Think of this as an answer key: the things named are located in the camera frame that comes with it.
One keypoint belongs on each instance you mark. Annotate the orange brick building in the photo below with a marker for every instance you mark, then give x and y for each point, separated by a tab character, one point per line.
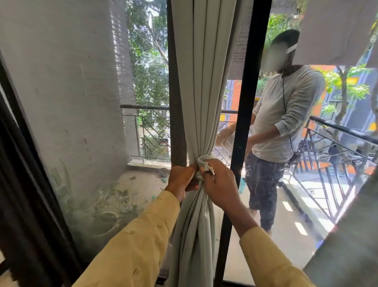
236	97

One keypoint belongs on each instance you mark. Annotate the dark textured window post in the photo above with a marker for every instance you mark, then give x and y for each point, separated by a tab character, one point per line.
177	88

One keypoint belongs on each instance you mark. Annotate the black sliding door frame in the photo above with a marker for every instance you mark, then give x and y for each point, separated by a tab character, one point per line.
251	88

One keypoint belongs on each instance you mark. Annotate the light grey curtain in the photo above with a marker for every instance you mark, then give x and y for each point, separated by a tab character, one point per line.
348	251
203	74

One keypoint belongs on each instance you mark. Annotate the person's right forearm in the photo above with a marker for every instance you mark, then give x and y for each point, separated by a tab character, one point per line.
265	260

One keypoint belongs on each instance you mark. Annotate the black metal balcony railing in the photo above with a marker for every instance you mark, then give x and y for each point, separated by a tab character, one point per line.
141	106

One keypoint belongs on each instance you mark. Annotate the person's left forearm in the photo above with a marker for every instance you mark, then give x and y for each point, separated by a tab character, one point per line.
133	248

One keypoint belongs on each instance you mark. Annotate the leafy plant in white pot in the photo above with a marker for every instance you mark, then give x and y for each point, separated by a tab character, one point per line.
106	213

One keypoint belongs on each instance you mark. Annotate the tall sword-leaf plant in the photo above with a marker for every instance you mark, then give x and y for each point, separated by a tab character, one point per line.
63	183

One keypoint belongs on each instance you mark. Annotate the person's right hand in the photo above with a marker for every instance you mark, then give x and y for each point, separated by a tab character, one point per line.
221	186

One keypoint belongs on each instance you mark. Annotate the person's left hand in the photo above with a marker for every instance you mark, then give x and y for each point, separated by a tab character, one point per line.
181	180

